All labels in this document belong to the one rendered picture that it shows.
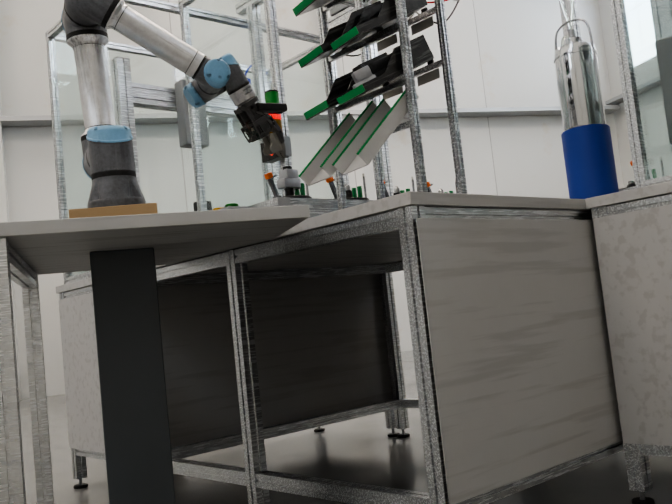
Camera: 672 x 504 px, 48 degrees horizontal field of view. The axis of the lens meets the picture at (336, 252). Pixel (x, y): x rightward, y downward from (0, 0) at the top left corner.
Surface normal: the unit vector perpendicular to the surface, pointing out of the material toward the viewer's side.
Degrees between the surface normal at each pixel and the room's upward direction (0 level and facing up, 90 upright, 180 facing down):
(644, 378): 90
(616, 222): 90
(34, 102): 90
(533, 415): 90
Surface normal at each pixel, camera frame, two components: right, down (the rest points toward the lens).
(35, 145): 0.30, -0.11
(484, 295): 0.66, -0.14
